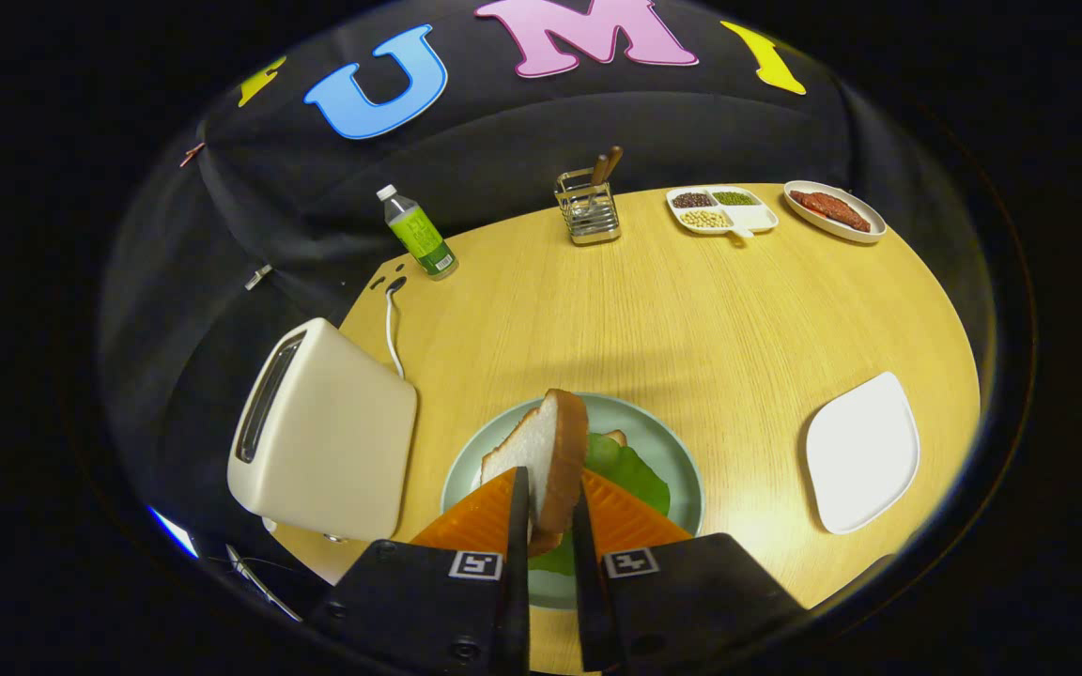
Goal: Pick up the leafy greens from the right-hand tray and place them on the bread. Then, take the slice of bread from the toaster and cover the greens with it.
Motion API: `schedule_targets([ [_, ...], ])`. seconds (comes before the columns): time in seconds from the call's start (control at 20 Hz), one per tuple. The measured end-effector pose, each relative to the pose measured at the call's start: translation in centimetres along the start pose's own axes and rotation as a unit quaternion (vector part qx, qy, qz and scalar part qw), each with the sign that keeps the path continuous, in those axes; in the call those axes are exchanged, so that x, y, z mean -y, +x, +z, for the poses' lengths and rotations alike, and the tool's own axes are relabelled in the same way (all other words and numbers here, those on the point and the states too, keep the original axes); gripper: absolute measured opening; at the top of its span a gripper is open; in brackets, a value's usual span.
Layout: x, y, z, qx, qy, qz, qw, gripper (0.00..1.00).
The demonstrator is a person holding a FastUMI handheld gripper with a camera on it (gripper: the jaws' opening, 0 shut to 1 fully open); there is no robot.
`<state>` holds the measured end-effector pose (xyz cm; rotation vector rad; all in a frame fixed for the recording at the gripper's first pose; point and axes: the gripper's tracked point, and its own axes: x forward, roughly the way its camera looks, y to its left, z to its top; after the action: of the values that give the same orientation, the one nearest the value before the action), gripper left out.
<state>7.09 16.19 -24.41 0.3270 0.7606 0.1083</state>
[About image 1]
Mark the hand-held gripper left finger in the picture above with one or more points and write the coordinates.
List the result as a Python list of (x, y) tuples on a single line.
[(517, 563)]

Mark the white leaf-shaped plate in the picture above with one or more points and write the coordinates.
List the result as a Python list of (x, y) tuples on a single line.
[(865, 455)]

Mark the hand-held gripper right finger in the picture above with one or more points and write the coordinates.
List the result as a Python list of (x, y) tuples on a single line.
[(588, 582)]

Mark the dark brown beans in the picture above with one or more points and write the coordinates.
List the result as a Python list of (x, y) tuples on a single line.
[(693, 199)]

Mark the red meat pieces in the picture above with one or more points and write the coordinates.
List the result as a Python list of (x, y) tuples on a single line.
[(832, 209)]

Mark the thin toast slice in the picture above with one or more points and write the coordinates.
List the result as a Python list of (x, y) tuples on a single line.
[(616, 437)]

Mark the pale yellow beans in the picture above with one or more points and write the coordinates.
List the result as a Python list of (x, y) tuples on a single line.
[(705, 219)]

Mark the white divided dish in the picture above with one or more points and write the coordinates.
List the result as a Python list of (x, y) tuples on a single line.
[(755, 218)]

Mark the white toaster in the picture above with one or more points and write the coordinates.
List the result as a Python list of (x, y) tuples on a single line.
[(334, 441)]

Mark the thick white bread slice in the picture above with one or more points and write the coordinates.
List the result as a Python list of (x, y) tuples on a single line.
[(550, 451)]

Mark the black backdrop cloth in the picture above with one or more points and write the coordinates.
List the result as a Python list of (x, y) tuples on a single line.
[(522, 122)]

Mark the green label drink bottle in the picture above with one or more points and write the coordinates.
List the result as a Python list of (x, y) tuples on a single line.
[(419, 235)]

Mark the orange cloth clip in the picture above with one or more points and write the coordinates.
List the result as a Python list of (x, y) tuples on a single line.
[(191, 154)]

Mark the green beans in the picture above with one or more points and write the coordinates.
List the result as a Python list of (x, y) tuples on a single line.
[(734, 197)]

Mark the white oval plate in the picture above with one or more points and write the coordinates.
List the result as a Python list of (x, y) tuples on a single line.
[(848, 198)]

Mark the pale green round plate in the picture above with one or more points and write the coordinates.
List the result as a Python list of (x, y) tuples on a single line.
[(654, 432)]

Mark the green lettuce leaf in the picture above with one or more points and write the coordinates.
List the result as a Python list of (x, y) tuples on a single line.
[(635, 474)]

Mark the silver cloth clip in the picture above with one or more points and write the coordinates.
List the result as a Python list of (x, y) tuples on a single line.
[(257, 277)]

